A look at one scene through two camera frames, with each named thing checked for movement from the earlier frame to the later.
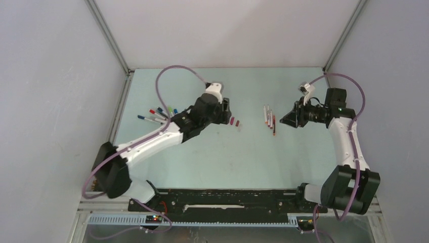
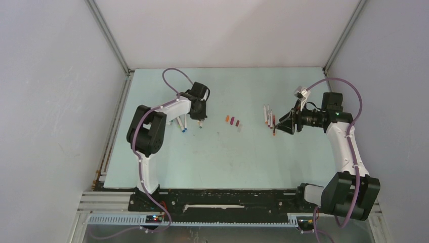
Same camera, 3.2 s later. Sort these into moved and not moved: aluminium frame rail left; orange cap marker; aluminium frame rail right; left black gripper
Moved: left black gripper
Not moved: aluminium frame rail right; aluminium frame rail left; orange cap marker
